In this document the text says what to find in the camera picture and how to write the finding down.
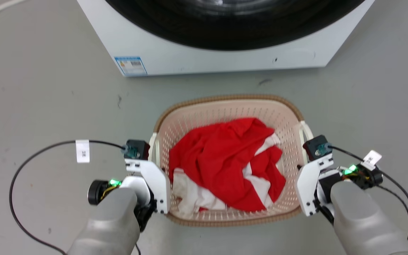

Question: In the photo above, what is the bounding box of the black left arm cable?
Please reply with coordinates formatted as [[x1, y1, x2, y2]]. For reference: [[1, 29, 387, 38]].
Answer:
[[9, 140, 141, 255]]

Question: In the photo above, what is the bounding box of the white left camera bracket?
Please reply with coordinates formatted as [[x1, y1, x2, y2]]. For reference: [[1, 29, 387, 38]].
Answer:
[[125, 159, 171, 215]]

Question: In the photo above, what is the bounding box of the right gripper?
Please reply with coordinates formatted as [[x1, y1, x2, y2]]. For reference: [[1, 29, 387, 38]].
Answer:
[[313, 169, 345, 225]]

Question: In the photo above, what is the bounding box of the blue white energy label sticker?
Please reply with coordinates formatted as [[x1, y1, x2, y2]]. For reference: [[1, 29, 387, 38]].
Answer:
[[114, 56, 148, 76]]

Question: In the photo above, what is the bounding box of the white right cable tag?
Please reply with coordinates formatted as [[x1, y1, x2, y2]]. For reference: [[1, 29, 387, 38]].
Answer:
[[361, 150, 383, 171]]

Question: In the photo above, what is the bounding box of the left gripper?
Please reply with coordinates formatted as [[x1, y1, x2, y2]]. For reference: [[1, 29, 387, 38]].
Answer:
[[120, 176, 157, 233]]

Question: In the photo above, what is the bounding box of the white cable tag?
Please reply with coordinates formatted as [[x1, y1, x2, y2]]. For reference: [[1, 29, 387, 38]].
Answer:
[[75, 140, 90, 164], [361, 150, 383, 171]]

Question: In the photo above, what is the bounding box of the beige plastic laundry basket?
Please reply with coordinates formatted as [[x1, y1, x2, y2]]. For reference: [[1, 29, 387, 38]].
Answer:
[[149, 94, 314, 227]]

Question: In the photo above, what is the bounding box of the white washing machine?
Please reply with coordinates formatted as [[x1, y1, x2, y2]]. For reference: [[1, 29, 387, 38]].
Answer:
[[76, 0, 375, 77]]

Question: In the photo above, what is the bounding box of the white right camera bracket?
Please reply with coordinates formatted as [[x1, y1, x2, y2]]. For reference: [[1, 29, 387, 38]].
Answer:
[[295, 153, 334, 217]]

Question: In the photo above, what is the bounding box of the red and white garment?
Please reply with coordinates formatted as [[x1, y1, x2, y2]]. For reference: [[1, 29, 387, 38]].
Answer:
[[169, 117, 287, 217]]

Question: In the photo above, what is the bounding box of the white left cable tag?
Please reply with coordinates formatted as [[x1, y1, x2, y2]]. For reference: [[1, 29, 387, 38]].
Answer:
[[75, 140, 90, 164]]

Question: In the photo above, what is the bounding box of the white camera bracket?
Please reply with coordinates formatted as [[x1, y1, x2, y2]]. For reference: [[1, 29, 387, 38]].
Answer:
[[125, 159, 171, 215], [295, 153, 334, 217]]

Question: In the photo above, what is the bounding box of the black round washing machine door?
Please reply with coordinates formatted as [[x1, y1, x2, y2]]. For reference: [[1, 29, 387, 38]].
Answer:
[[104, 0, 366, 51]]

